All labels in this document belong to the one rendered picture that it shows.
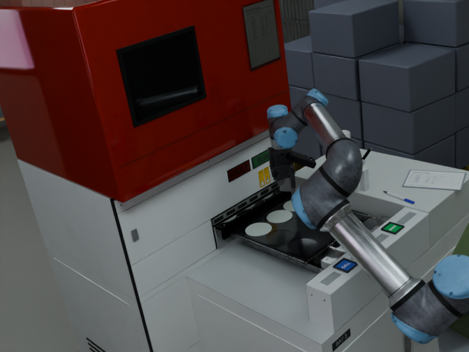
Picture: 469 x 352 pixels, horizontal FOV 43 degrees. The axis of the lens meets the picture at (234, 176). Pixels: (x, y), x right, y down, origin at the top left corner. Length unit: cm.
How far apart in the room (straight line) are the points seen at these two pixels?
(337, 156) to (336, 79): 246
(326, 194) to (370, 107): 235
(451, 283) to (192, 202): 95
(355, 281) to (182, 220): 65
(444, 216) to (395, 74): 164
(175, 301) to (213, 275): 17
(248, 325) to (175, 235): 40
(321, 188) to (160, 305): 81
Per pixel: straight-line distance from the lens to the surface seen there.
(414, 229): 208
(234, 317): 208
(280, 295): 202
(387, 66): 377
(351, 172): 165
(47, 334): 359
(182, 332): 230
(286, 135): 198
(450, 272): 162
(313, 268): 209
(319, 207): 166
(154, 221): 204
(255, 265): 218
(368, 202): 227
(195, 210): 214
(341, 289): 180
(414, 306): 164
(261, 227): 225
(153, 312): 217
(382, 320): 207
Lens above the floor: 201
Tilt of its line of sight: 24 degrees down
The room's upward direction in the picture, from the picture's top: 9 degrees counter-clockwise
